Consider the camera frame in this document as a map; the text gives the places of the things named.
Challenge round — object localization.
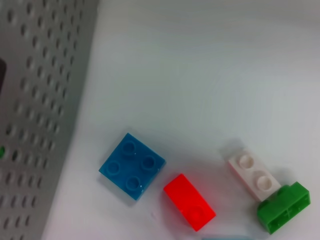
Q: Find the red sloped building brick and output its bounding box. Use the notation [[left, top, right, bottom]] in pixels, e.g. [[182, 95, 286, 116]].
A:
[[163, 173, 217, 233]]

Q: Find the grey-green perforated storage bin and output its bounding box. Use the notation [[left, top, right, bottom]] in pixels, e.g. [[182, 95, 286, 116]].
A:
[[0, 0, 100, 240]]

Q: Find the blue flat building brick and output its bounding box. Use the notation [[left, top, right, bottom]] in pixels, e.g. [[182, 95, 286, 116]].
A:
[[98, 132, 167, 201]]

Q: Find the white two-stud plate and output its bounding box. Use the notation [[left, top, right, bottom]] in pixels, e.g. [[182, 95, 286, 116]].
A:
[[227, 149, 282, 203]]

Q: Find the green building brick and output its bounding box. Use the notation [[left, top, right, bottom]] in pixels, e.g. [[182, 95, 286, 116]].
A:
[[256, 181, 312, 235]]

